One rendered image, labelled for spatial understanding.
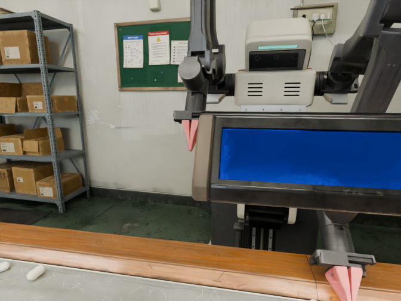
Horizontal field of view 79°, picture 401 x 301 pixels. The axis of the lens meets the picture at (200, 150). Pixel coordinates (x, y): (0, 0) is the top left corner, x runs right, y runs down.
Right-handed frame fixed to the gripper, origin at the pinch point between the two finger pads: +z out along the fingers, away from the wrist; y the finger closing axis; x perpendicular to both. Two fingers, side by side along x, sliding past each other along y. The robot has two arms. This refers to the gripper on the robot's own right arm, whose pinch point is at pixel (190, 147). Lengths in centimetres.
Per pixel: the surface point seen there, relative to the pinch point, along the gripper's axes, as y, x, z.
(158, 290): -1.1, -7.1, 32.4
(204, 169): 13.1, -40.6, 12.7
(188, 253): 2.4, 0.3, 25.8
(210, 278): 8.9, -3.7, 29.4
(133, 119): -111, 158, -70
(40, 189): -195, 149, 11
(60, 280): -22.8, -9.2, 33.4
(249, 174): 16.6, -40.2, 12.7
